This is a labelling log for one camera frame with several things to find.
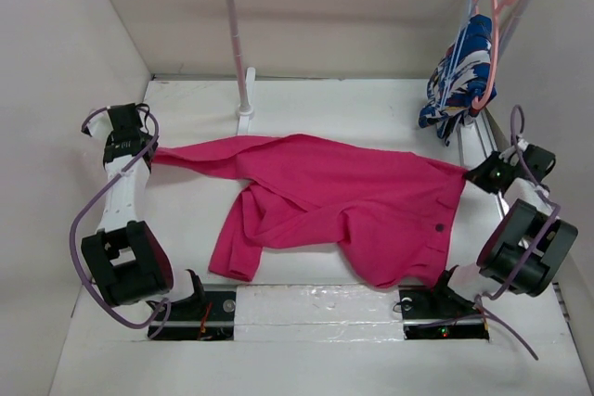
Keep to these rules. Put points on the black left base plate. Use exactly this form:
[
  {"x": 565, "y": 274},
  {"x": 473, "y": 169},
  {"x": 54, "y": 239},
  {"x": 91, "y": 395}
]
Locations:
[{"x": 191, "y": 320}]

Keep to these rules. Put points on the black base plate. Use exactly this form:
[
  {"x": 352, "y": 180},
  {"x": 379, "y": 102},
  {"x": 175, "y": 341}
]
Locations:
[
  {"x": 191, "y": 320},
  {"x": 427, "y": 315}
]

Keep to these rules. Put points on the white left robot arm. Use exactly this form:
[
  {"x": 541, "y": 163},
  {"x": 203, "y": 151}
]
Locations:
[{"x": 123, "y": 263}]

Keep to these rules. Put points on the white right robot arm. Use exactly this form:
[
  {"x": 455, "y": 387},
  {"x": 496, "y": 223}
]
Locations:
[{"x": 529, "y": 245}]

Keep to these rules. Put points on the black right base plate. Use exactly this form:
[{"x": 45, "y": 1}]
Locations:
[{"x": 427, "y": 315}]

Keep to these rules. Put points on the blue patterned garment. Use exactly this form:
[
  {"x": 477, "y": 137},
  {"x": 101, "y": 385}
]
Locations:
[{"x": 469, "y": 81}]

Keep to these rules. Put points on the blue wire hanger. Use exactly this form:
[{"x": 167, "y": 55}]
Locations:
[{"x": 472, "y": 9}]

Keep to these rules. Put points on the pink trousers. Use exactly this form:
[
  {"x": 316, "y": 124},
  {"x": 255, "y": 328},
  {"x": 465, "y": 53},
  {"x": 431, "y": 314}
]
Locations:
[{"x": 390, "y": 212}]

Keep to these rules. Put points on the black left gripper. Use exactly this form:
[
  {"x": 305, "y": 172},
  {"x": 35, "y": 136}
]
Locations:
[{"x": 147, "y": 135}]

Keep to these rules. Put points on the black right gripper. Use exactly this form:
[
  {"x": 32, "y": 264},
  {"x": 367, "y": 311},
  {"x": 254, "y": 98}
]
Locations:
[{"x": 478, "y": 174}]

